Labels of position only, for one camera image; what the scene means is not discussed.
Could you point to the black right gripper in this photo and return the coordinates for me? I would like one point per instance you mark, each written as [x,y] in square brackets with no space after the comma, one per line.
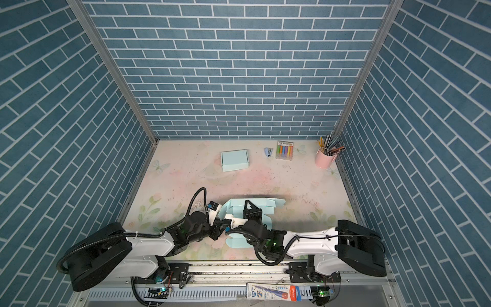
[254,213]

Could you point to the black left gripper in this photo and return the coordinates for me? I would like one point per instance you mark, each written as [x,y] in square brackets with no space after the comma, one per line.
[217,227]

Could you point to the light blue box stack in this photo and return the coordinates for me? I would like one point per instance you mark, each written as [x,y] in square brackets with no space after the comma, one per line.
[241,210]

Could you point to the light blue paper box sheet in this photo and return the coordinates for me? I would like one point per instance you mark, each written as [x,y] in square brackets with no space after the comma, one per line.
[234,160]

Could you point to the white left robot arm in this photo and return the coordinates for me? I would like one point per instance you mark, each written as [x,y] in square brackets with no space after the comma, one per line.
[114,253]

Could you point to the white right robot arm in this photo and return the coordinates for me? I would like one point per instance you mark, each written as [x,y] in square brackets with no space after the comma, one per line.
[345,245]

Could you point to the pack of coloured highlighters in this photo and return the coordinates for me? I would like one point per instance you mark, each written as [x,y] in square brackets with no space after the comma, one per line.
[285,150]

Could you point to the white red blue package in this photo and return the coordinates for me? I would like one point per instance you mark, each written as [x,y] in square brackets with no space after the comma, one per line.
[266,292]

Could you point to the pink metal pencil bucket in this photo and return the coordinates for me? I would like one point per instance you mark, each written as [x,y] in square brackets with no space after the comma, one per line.
[324,161]

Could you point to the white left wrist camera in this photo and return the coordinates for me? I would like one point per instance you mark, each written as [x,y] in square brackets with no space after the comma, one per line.
[213,211]

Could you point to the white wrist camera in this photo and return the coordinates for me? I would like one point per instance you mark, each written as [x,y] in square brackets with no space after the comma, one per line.
[234,222]
[213,211]

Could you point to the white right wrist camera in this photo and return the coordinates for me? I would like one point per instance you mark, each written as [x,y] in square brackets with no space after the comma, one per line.
[234,222]

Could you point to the metal base rail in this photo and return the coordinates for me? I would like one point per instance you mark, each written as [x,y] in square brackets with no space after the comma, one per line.
[229,273]

